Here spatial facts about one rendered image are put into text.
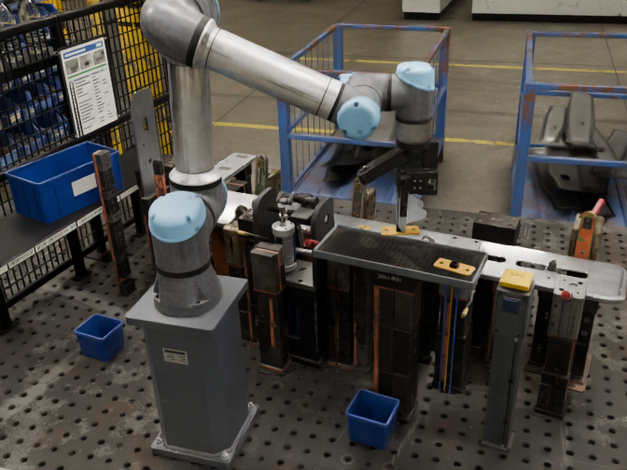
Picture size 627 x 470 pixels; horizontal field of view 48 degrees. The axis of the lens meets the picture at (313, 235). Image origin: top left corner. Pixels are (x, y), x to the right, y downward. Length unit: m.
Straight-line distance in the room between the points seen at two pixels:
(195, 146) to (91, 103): 1.03
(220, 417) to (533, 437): 0.75
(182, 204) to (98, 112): 1.11
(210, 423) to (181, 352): 0.20
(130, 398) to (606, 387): 1.26
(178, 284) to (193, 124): 0.34
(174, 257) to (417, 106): 0.58
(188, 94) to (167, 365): 0.59
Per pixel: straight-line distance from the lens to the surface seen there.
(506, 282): 1.51
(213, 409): 1.64
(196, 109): 1.48
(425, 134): 1.44
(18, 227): 2.21
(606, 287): 1.85
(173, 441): 1.76
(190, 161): 1.52
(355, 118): 1.27
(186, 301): 1.50
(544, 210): 4.11
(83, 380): 2.06
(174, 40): 1.30
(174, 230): 1.43
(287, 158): 4.08
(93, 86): 2.50
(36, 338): 2.28
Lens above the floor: 1.95
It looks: 28 degrees down
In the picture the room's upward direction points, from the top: 2 degrees counter-clockwise
